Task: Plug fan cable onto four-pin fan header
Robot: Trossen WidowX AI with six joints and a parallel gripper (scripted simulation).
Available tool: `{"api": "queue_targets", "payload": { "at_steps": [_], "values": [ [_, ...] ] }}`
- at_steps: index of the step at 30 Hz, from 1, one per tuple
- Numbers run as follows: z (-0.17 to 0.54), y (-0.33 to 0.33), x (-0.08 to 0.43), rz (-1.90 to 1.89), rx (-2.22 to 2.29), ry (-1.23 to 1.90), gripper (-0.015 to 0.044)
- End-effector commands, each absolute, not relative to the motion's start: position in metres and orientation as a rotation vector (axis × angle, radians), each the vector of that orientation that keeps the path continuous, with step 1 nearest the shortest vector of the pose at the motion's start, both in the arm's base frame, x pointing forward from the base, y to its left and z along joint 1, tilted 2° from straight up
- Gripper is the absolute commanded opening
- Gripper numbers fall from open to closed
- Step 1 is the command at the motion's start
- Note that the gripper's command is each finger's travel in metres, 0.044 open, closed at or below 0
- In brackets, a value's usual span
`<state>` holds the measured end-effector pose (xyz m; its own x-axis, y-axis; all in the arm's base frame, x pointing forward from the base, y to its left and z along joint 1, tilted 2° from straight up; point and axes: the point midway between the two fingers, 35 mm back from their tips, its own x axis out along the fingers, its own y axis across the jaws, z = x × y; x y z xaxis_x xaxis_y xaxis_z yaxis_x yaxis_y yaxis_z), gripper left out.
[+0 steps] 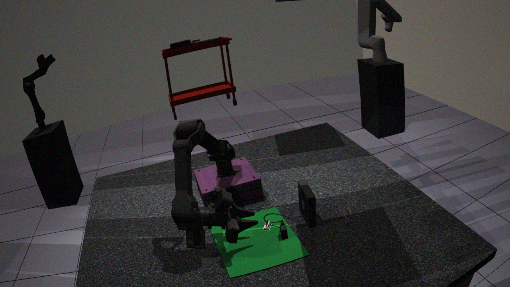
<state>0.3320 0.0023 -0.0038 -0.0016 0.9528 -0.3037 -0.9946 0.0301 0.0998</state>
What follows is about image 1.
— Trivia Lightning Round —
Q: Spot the green circuit board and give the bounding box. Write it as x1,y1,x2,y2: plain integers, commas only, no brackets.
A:
211,207,310,279

